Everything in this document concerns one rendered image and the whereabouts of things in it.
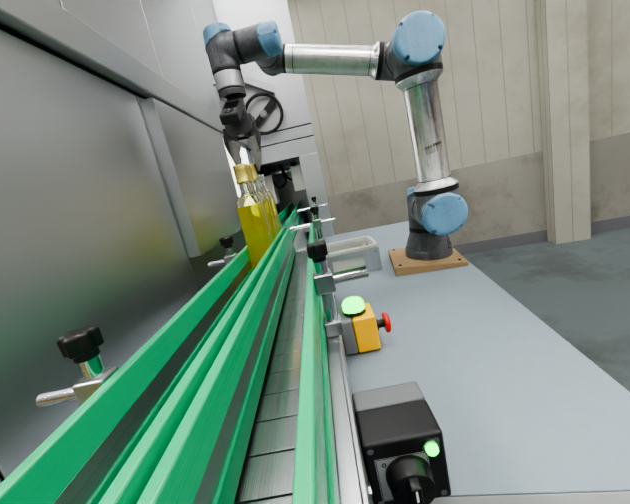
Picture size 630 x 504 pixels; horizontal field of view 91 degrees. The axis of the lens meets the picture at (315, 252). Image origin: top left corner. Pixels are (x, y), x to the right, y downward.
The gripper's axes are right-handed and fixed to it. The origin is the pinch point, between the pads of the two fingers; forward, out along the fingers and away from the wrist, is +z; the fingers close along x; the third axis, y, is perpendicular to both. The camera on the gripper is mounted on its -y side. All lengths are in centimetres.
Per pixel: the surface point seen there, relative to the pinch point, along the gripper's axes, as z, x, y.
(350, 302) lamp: 30.8, -18.8, -32.7
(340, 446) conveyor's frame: 28, -15, -67
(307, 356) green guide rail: 19, -14, -68
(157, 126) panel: -10.5, 12.7, -19.7
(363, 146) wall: -16, -72, 247
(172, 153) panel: -4.9, 11.9, -18.4
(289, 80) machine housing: -47, -14, 96
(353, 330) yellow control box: 36, -18, -35
